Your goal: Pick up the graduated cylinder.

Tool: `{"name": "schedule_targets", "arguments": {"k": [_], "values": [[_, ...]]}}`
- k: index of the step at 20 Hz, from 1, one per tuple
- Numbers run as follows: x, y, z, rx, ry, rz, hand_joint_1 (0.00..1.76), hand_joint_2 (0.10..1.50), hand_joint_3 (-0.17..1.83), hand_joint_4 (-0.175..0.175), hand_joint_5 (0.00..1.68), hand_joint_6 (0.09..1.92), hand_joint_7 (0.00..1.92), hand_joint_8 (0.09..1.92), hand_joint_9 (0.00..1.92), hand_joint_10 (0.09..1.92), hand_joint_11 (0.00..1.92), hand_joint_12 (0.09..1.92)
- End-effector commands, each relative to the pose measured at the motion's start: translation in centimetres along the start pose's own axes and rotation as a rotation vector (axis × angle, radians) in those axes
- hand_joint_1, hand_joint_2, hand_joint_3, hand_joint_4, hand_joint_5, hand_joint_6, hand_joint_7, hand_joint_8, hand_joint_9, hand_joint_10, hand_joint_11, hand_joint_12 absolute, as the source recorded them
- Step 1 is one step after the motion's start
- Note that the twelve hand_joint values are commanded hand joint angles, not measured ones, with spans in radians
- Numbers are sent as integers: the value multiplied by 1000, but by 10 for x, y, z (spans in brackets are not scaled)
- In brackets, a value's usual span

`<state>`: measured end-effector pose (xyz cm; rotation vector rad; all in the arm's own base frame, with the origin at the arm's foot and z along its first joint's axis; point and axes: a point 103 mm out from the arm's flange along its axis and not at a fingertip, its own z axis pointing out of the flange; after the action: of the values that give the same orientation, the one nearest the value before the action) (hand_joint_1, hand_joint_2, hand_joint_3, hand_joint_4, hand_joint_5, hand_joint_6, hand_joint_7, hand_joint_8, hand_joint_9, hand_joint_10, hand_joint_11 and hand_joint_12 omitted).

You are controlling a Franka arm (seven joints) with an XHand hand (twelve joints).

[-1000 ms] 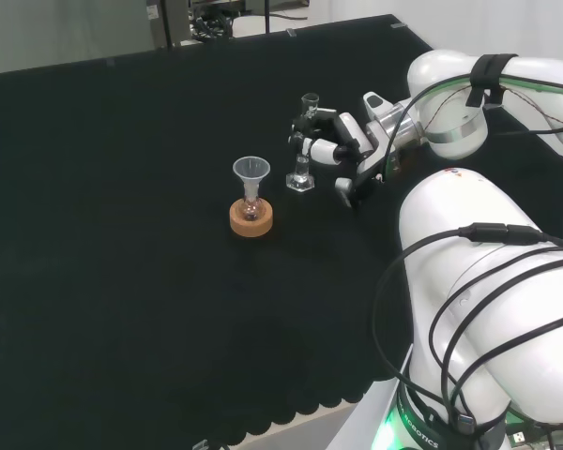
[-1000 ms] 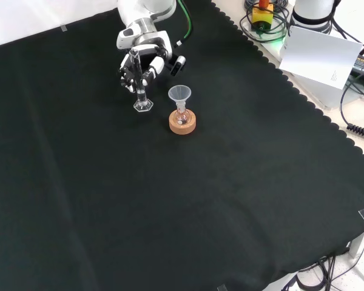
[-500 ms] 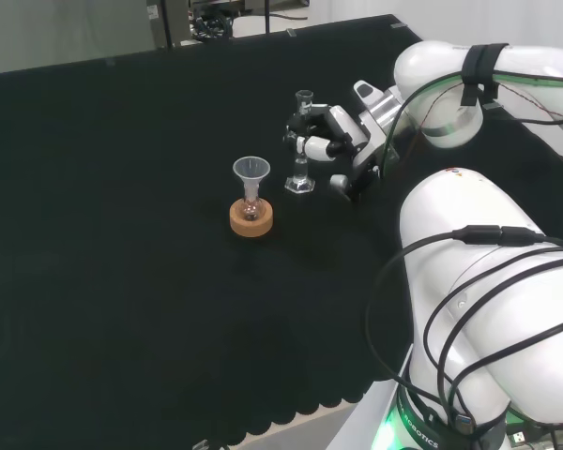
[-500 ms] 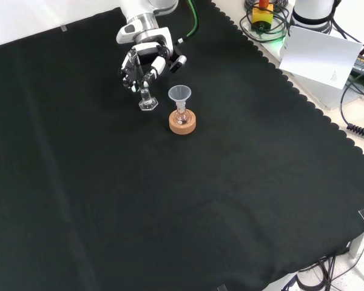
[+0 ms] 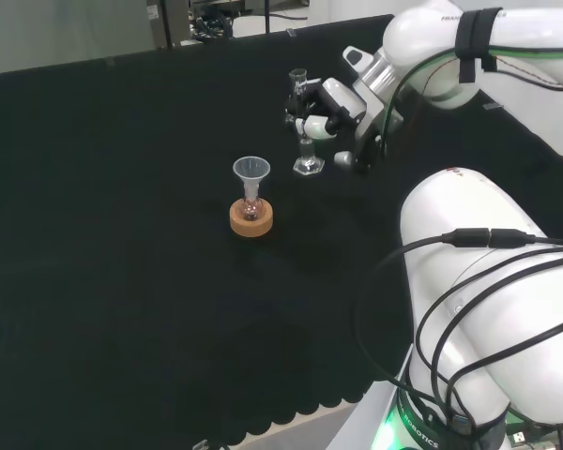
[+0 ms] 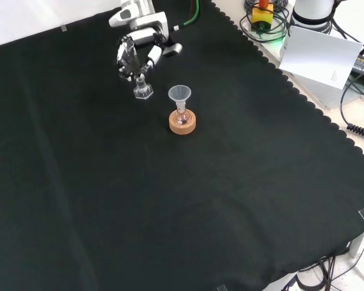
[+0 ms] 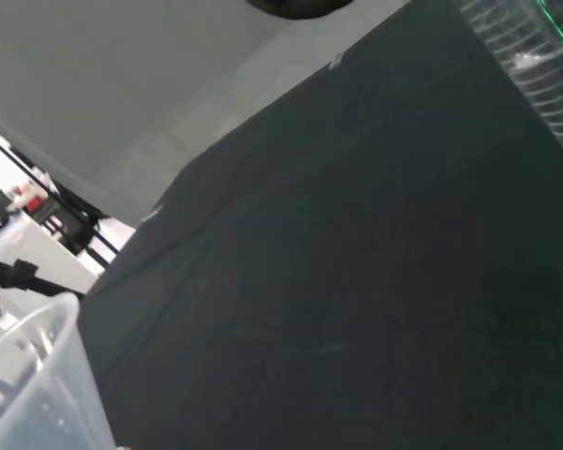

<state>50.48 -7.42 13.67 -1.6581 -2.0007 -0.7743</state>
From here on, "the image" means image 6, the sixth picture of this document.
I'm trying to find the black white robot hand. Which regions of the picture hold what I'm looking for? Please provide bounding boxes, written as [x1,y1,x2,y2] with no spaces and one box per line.
[108,8,183,82]

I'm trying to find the clear glass graduated cylinder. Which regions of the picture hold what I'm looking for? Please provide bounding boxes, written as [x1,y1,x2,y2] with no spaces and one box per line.
[123,41,155,101]

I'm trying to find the clear plastic funnel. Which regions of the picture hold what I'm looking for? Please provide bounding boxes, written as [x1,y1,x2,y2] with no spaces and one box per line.
[167,85,192,106]

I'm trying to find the small round-bottom glass flask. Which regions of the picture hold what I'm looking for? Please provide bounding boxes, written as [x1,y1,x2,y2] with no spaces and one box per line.
[175,102,190,126]

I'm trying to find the yellow stop button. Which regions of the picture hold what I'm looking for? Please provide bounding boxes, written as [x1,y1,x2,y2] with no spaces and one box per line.
[251,0,275,33]

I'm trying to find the black cloth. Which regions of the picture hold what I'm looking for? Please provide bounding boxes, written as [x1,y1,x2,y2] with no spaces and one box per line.
[0,0,364,291]

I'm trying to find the white base plinth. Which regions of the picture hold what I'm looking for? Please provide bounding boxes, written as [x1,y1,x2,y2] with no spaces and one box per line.
[280,38,353,110]

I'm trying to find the green cable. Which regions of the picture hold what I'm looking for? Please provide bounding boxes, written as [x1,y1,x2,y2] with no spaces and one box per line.
[173,0,201,32]

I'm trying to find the cork ring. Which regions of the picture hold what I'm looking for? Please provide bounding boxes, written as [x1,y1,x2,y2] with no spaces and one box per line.
[169,109,197,135]

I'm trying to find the black coiled cable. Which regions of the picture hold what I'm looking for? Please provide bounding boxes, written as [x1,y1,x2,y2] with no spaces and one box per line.
[339,77,364,139]

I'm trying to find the white metal bracket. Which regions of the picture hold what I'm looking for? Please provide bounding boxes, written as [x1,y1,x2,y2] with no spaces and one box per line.
[348,226,364,259]

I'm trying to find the black cable bundle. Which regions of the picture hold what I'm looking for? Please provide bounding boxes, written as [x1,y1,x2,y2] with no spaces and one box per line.
[280,254,364,291]

